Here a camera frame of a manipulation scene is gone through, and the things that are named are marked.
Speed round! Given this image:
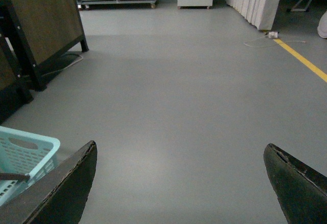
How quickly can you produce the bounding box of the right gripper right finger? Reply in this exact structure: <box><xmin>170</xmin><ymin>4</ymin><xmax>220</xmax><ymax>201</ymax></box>
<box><xmin>264</xmin><ymin>143</ymin><xmax>326</xmax><ymax>223</ymax></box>

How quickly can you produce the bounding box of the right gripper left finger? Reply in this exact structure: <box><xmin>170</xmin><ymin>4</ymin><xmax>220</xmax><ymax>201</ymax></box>
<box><xmin>1</xmin><ymin>141</ymin><xmax>98</xmax><ymax>223</ymax></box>

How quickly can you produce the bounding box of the brown basket handle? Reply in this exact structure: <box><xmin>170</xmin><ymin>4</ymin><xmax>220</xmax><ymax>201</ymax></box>
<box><xmin>0</xmin><ymin>172</ymin><xmax>31</xmax><ymax>182</ymax></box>

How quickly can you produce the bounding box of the light blue plastic basket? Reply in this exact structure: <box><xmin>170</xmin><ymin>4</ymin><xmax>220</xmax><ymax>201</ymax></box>
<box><xmin>1</xmin><ymin>126</ymin><xmax>60</xmax><ymax>205</ymax></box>

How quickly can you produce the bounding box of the white power strip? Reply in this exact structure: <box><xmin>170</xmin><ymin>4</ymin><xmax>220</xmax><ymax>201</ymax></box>
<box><xmin>266</xmin><ymin>31</ymin><xmax>279</xmax><ymax>39</ymax></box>

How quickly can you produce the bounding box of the wooden black framed display stand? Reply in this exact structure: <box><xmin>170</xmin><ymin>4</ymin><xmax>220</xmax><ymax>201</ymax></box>
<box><xmin>1</xmin><ymin>0</ymin><xmax>88</xmax><ymax>121</ymax></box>

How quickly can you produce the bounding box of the white cable on floor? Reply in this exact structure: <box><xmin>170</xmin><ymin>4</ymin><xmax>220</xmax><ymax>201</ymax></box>
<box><xmin>243</xmin><ymin>35</ymin><xmax>307</xmax><ymax>48</ymax></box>

